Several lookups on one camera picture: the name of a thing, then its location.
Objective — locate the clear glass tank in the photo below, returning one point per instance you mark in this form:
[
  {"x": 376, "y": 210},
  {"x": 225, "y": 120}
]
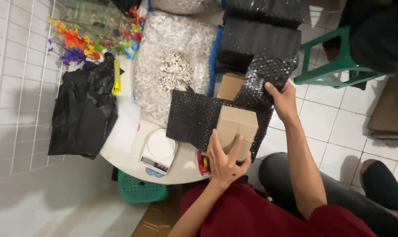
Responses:
[{"x": 90, "y": 16}]

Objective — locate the blue bag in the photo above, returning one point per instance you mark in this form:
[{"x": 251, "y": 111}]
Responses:
[{"x": 214, "y": 61}]

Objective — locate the yellow utility knife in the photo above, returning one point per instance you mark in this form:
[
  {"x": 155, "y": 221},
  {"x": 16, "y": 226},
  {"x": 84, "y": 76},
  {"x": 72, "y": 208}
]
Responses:
[{"x": 116, "y": 77}]

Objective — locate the person's red shirt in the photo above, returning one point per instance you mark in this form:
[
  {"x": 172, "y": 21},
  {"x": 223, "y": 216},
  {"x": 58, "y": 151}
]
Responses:
[{"x": 251, "y": 214}]

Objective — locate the flat brown cardboard sheet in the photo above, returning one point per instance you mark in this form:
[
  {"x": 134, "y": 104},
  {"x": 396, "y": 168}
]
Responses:
[{"x": 156, "y": 217}]

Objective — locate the folded brown cardboard stack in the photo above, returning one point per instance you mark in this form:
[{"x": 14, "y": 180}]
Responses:
[{"x": 391, "y": 108}]

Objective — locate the black bubble wrap sheet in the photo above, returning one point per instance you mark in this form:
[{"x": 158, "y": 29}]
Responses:
[{"x": 194, "y": 120}]

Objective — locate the red tape dispenser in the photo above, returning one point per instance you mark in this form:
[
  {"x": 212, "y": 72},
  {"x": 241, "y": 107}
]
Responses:
[{"x": 202, "y": 163}]

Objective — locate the green perforated plastic stool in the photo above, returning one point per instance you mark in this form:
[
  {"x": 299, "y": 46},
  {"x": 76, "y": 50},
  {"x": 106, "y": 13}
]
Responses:
[{"x": 139, "y": 189}]

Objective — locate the large clear bag of gravel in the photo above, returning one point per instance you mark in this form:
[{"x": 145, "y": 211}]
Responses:
[{"x": 172, "y": 42}]

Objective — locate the person's dark trousers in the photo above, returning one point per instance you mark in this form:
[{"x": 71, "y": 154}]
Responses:
[{"x": 337, "y": 197}]

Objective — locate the person's right hand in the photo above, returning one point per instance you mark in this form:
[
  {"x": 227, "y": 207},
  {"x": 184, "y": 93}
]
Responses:
[{"x": 286, "y": 105}]

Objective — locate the colourful artificial flowers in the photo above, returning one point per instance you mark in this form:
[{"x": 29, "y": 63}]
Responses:
[{"x": 83, "y": 44}]

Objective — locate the person's left hand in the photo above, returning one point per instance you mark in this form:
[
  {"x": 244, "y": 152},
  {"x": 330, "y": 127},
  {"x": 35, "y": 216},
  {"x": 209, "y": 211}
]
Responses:
[{"x": 225, "y": 166}]

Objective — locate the person's black sock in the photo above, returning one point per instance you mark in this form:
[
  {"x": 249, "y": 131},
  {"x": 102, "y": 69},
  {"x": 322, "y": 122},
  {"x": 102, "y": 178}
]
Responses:
[{"x": 383, "y": 186}]

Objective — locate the black plastic bag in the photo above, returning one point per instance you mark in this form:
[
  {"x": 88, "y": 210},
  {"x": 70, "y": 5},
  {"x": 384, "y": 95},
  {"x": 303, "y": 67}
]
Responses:
[{"x": 83, "y": 112}]

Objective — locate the white digital kitchen scale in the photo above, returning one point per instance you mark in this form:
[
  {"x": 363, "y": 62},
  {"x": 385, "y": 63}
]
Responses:
[{"x": 157, "y": 151}]

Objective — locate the green plastic stool frame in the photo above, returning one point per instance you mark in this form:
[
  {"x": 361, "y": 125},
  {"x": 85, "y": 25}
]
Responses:
[{"x": 337, "y": 64}]

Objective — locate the stack of black bubble wrap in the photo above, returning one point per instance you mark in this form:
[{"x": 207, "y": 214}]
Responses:
[{"x": 261, "y": 33}]

